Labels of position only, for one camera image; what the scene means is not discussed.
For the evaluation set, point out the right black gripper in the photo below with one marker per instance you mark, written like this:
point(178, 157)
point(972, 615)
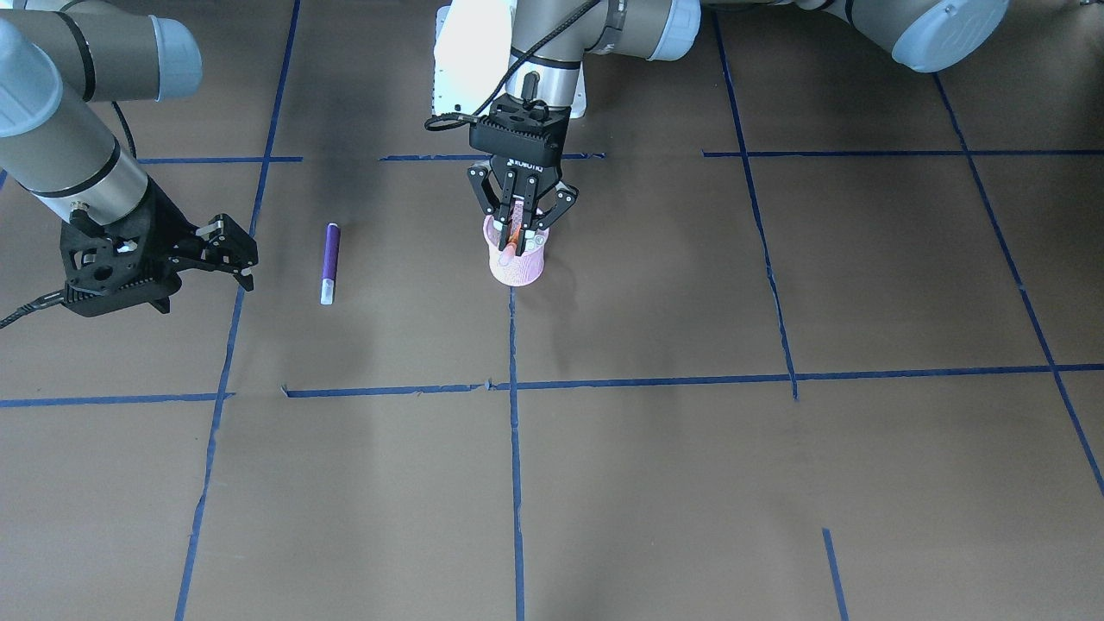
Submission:
point(166, 226)

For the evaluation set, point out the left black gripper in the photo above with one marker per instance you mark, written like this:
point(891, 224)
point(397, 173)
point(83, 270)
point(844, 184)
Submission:
point(523, 166)

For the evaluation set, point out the orange highlighter pen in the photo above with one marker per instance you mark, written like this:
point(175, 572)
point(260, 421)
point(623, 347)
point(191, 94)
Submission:
point(512, 249)

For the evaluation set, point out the purple highlighter pen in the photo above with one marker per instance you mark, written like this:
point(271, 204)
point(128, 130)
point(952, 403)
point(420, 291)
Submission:
point(329, 267)

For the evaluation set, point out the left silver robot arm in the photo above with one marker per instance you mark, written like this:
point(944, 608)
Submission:
point(923, 36)

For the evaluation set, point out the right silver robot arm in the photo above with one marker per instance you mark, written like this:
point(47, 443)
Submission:
point(61, 57)

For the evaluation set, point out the pink mesh pen holder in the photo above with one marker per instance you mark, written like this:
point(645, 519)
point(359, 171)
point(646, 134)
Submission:
point(520, 268)

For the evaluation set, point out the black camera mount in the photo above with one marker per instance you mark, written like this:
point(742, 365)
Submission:
point(115, 271)

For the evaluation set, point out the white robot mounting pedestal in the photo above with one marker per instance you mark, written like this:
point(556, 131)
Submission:
point(484, 49)

